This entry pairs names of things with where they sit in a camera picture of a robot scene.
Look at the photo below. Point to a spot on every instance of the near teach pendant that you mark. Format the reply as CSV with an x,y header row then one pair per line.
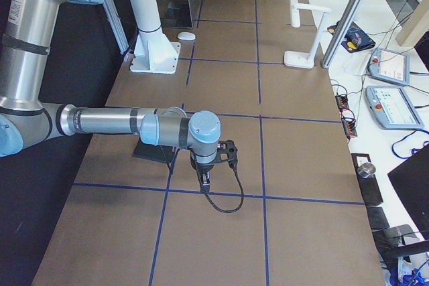
x,y
392,108

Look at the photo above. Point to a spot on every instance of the silver metal cylinder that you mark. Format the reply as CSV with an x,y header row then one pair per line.
x,y
366,170

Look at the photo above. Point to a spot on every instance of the far teach pendant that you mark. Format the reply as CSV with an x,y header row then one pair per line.
x,y
390,66

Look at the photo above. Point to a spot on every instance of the white computer mouse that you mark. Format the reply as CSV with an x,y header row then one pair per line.
x,y
186,36

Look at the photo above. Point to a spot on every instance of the orange black connector board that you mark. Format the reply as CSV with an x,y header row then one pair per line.
x,y
342,101

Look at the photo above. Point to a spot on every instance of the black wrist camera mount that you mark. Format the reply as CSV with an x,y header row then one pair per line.
x,y
227,152

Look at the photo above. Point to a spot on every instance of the grey laptop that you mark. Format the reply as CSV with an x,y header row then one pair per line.
x,y
180,14

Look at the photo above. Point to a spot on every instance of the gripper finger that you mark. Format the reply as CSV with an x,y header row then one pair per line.
x,y
207,182
203,183

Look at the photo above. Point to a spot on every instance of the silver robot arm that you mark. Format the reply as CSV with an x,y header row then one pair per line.
x,y
25,121

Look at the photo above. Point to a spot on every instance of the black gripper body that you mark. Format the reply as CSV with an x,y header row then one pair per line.
x,y
202,167

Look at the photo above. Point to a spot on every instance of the white camera pillar base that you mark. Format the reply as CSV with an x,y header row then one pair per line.
x,y
153,52

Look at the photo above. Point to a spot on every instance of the aluminium frame post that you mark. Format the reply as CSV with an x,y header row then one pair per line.
x,y
344,24

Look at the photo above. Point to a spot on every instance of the teach pendant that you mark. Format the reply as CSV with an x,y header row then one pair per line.
x,y
390,66
392,108

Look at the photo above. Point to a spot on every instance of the black mouse pad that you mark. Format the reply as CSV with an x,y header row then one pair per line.
x,y
157,153

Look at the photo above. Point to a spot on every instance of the dark blue space pouch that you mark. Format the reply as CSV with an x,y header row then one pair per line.
x,y
356,40

